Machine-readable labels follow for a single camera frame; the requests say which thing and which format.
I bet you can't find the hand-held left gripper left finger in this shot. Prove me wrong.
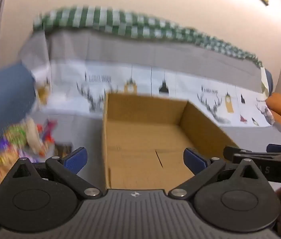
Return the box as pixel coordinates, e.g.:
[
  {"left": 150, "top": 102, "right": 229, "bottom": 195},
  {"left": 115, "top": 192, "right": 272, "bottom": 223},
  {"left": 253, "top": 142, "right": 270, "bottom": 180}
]
[{"left": 8, "top": 147, "right": 102, "bottom": 200}]

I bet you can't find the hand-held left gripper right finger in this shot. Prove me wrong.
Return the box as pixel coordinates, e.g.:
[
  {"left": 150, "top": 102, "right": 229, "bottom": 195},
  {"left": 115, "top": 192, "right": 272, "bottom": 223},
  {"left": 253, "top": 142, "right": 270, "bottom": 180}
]
[{"left": 168, "top": 148, "right": 268, "bottom": 200}]

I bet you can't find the large red snack packet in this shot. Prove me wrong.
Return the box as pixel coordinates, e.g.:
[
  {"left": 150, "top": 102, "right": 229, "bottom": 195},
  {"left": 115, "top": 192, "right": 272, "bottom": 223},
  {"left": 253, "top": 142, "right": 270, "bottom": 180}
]
[{"left": 37, "top": 119, "right": 57, "bottom": 155}]

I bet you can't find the brown cardboard box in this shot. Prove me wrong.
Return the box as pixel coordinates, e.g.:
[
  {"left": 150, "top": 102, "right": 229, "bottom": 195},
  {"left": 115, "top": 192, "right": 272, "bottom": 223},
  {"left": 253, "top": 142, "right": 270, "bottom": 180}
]
[{"left": 102, "top": 92, "right": 242, "bottom": 190}]

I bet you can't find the round nut cracker packet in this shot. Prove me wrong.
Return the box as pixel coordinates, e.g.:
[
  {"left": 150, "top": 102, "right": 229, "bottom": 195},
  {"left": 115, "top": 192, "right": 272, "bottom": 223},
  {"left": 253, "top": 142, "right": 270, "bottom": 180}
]
[{"left": 5, "top": 126, "right": 29, "bottom": 147}]

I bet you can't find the yellow snack packet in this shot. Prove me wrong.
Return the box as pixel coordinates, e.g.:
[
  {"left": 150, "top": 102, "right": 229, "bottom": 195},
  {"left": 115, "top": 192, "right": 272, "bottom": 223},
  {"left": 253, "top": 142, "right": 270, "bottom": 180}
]
[{"left": 0, "top": 152, "right": 19, "bottom": 185}]

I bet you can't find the green checked cloth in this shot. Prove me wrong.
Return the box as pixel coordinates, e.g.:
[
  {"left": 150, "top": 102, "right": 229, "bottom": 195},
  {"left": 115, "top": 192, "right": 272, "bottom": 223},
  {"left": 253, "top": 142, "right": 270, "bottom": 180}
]
[{"left": 32, "top": 5, "right": 263, "bottom": 68}]

